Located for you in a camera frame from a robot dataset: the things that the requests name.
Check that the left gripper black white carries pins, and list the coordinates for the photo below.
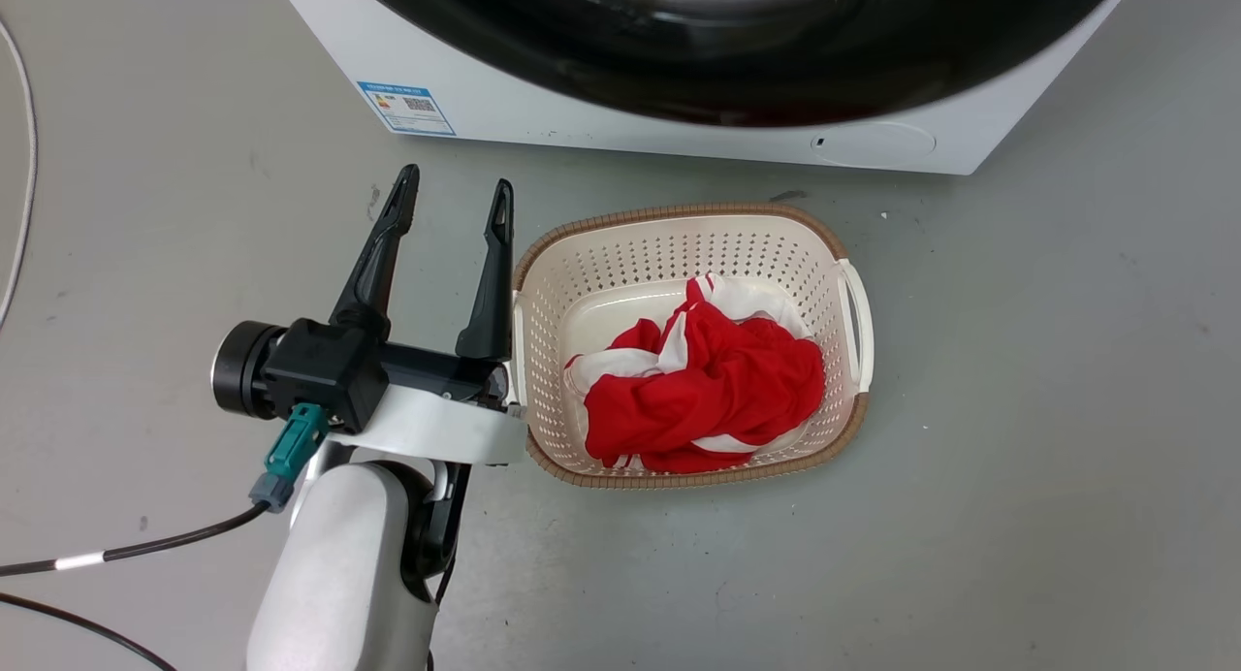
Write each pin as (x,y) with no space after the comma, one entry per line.
(441,424)

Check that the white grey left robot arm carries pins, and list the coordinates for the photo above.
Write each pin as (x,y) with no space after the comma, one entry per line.
(339,574)

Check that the white front-load washing machine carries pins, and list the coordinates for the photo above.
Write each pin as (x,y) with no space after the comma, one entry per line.
(543,109)

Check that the dark glass washing machine door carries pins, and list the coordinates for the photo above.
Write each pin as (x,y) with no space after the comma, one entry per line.
(737,60)

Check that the blue white energy label sticker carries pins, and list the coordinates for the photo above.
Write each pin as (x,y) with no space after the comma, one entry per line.
(407,109)

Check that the cream perforated laundry basket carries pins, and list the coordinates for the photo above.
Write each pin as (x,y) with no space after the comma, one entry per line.
(601,264)

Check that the red and white garment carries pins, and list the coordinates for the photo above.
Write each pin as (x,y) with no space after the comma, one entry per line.
(717,390)

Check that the oval white filter cover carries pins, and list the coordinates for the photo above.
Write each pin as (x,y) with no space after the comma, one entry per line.
(877,144)

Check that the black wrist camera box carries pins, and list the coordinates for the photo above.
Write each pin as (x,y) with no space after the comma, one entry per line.
(315,368)

